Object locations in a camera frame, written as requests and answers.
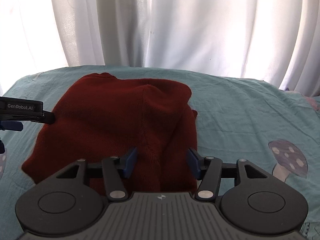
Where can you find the dark red knit cardigan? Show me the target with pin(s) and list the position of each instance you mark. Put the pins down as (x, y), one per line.
(100, 116)

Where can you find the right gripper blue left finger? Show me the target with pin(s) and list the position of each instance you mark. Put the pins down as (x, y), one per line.
(116, 168)

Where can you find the white sheer curtain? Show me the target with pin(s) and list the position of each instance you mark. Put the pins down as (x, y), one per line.
(276, 41)

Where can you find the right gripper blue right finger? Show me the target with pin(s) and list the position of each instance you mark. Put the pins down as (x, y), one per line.
(208, 171)

